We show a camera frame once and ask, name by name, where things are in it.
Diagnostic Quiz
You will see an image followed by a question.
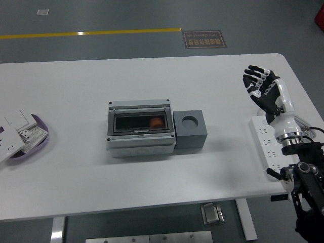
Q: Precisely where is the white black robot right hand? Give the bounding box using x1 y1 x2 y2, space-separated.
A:
242 65 304 139

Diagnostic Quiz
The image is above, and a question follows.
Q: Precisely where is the orange cylinder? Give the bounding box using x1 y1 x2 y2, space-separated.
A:
148 116 164 128

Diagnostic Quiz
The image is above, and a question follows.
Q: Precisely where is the grey box with clear lid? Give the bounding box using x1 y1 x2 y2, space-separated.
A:
106 99 177 158

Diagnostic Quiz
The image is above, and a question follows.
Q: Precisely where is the grey cube with round hole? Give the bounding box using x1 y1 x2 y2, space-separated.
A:
173 109 209 150

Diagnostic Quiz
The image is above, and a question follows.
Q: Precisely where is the metal floor socket box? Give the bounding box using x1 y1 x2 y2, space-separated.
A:
200 202 225 226

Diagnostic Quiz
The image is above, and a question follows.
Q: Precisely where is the white power strip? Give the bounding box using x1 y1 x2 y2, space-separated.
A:
249 115 298 182

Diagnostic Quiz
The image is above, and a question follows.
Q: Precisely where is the white table leg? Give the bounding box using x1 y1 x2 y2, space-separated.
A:
50 217 66 243
235 199 259 241

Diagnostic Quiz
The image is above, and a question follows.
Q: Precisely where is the red object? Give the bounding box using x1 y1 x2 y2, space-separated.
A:
313 5 324 27

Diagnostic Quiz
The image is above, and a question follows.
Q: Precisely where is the brown floor sign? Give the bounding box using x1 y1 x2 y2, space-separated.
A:
182 30 228 50

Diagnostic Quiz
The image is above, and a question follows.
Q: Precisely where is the yellow floor line tape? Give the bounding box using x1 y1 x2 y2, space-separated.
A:
0 27 182 40

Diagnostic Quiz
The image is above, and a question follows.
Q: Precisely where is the purple tray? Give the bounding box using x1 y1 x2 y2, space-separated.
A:
6 113 50 166

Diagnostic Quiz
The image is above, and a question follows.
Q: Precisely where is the white socket module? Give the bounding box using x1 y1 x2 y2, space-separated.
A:
17 126 48 154

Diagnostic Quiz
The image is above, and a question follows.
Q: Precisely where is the large white socket panel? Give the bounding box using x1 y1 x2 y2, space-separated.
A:
0 124 26 164

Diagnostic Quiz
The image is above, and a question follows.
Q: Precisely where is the grey metal base plate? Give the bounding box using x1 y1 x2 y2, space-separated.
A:
149 230 214 243
85 234 151 243

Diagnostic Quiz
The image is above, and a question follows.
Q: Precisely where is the white switch panel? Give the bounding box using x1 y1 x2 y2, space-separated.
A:
4 108 38 132

